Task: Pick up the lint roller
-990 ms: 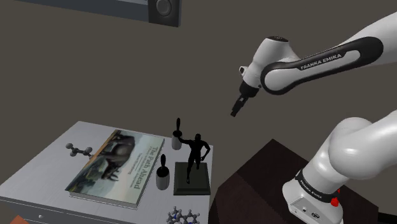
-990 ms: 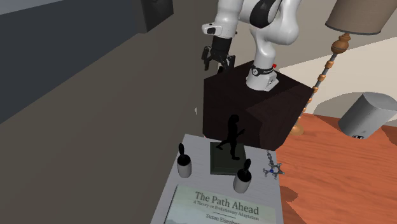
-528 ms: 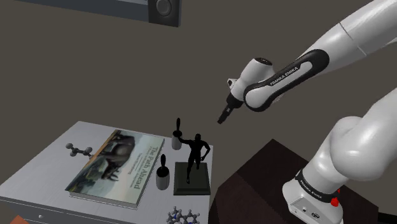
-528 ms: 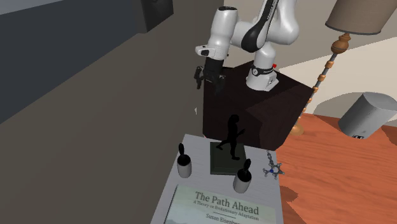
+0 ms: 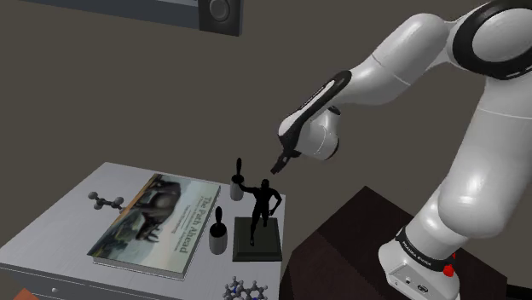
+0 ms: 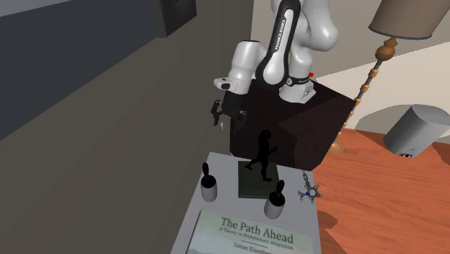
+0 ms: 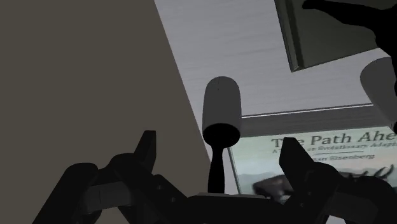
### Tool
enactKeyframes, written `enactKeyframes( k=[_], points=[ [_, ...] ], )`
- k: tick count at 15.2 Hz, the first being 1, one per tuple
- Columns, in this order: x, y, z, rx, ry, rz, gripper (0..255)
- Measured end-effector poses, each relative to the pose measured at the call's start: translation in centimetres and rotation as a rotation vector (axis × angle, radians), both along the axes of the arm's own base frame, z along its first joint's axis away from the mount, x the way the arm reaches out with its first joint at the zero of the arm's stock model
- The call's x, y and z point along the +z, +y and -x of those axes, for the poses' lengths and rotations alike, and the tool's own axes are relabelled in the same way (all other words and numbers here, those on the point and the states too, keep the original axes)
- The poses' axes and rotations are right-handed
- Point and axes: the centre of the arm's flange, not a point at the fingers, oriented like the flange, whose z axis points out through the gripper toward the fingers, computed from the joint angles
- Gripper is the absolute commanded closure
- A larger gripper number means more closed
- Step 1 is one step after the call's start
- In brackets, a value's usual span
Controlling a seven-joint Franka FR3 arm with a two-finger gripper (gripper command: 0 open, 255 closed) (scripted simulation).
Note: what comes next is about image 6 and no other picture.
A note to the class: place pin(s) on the black walking figure statue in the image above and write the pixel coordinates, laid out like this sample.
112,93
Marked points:
261,165

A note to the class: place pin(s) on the grey cylinder bin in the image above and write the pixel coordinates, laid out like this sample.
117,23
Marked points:
418,132

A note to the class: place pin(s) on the grey table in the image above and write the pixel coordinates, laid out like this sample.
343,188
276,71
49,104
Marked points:
225,204

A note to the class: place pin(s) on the floor lamp with wooden pole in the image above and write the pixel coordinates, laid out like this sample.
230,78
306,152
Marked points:
397,21

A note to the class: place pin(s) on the dark brown robot stand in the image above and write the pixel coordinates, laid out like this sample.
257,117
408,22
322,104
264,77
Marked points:
302,126

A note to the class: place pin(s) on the pale green book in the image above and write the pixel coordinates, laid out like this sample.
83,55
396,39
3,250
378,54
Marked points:
246,235

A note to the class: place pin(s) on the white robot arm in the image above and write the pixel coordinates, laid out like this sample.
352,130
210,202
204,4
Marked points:
281,56

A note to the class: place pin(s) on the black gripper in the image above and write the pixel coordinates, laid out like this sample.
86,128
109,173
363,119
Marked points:
232,103

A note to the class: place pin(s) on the grey molecule model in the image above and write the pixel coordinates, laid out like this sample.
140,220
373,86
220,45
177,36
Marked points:
309,190

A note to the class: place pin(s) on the dark wall box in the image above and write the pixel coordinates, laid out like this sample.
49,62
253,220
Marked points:
177,14

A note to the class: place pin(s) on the white cup with black brush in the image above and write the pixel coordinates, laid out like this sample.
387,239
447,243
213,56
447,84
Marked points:
274,204
208,186

